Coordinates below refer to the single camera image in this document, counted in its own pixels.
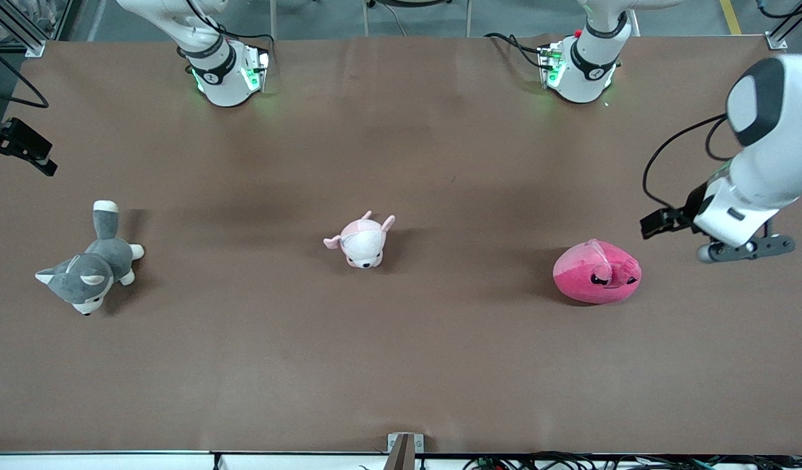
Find metal table edge bracket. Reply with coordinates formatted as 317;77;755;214
387;432;425;470

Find pale pink dog plush toy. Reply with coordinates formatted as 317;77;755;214
323;211;396;270

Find aluminium extrusion frame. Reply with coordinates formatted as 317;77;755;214
0;0;46;58

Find black left arm wrist cable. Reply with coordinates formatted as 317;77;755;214
643;114;735;211

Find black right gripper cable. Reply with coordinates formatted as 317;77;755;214
0;40;50;109

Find black cable bundle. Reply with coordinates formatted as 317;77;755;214
463;452;802;470

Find black right arm base cable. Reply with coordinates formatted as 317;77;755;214
185;0;274;50

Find black arm base cable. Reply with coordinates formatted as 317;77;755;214
485;33;547;70
185;0;274;50

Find grey white husky plush toy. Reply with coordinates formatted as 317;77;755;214
35;200;145;316

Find bright pink round plush toy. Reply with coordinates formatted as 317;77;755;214
553;239;642;305

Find black left arm base cable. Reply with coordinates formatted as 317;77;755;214
485;33;547;70

